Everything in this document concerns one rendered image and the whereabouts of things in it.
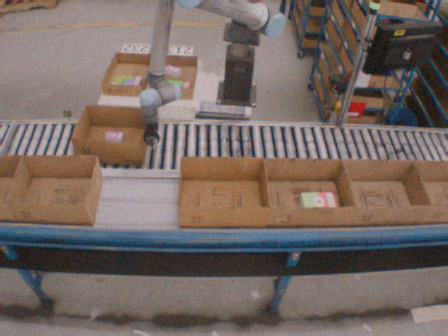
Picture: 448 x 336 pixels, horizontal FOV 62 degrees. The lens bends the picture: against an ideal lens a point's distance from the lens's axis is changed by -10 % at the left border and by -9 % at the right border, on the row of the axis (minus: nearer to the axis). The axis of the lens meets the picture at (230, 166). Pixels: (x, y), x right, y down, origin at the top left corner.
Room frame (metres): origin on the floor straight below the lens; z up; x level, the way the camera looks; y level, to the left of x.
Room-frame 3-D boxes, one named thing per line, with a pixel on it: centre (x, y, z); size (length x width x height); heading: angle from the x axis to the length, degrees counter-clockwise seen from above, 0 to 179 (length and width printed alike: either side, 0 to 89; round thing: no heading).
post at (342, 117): (1.98, -0.67, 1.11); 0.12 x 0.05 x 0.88; 96
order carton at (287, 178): (1.21, -0.36, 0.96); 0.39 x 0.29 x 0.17; 96
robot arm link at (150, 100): (1.59, 0.44, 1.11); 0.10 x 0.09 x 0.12; 130
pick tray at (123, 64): (2.25, 0.75, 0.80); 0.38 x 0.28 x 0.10; 1
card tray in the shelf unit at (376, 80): (2.66, -0.97, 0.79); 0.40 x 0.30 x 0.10; 7
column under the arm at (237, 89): (2.18, 0.00, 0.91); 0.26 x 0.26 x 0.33; 1
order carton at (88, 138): (1.62, 0.68, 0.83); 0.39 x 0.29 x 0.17; 91
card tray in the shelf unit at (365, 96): (2.66, -0.97, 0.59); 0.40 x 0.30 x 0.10; 4
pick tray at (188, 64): (2.26, 0.43, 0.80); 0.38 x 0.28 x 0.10; 2
